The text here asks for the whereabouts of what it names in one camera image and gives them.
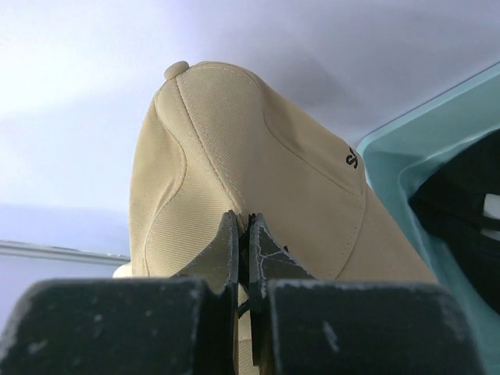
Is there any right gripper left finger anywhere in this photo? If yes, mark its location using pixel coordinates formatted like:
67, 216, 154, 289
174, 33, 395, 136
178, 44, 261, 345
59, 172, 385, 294
168, 210, 239, 295

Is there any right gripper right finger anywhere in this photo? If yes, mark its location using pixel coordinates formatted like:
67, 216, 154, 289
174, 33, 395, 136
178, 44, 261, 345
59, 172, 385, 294
248, 213, 313, 301

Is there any beige mannequin head stand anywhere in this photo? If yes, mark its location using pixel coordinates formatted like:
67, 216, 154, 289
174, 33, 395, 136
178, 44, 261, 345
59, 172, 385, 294
112, 263, 134, 278

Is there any tan baseball cap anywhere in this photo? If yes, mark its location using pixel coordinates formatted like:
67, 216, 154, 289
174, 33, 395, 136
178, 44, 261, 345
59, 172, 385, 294
128, 62, 435, 283

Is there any teal plastic bin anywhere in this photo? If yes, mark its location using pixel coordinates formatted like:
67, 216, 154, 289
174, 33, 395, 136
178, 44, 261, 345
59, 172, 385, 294
356, 65, 499, 374

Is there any black baseball cap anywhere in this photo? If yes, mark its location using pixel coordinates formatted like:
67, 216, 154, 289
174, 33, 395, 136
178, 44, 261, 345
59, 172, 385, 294
409, 130, 499, 312

